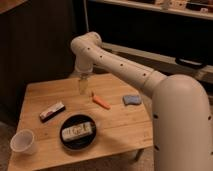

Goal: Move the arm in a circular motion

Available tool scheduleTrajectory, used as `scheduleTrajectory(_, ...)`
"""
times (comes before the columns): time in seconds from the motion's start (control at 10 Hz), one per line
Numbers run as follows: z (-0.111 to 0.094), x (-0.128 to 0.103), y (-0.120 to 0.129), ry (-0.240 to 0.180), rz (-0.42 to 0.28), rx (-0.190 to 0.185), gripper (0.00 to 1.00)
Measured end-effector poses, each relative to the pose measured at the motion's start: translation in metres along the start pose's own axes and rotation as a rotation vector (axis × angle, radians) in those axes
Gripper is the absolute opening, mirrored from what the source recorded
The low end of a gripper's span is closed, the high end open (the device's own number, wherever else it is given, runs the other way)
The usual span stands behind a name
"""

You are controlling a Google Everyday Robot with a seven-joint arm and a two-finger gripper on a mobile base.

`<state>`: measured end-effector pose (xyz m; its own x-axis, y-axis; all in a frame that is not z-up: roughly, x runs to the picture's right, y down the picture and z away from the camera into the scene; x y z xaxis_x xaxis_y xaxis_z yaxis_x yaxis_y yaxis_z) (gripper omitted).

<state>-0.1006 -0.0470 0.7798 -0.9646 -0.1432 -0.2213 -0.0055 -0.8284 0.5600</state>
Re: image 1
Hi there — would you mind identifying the blue sponge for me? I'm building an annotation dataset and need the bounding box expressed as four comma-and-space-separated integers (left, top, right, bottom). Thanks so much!
123, 95, 142, 105

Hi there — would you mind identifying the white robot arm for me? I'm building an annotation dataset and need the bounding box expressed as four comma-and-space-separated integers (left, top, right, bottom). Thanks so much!
70, 32, 213, 171

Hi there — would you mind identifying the white shelf unit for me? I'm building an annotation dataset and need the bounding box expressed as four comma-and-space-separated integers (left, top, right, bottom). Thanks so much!
86, 0, 213, 84

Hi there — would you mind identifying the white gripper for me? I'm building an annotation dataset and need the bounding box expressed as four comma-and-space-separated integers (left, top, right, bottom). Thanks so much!
75, 56, 93, 95

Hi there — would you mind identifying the black handle on shelf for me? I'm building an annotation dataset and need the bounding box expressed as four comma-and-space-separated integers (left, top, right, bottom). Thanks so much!
175, 58, 207, 69

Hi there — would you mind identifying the black round plate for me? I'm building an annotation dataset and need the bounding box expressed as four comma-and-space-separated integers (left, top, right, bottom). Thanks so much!
60, 114, 96, 150

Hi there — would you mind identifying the orange toy carrot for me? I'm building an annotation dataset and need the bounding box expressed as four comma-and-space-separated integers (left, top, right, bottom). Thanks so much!
92, 94, 110, 110

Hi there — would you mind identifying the wooden table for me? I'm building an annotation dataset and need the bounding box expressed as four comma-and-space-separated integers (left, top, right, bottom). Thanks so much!
8, 74, 152, 171

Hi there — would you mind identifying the white plastic cup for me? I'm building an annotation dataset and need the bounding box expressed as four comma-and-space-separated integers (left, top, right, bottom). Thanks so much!
10, 129, 37, 155

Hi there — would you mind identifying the white snack bar package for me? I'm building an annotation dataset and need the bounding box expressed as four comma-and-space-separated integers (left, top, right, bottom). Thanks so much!
62, 122, 93, 142

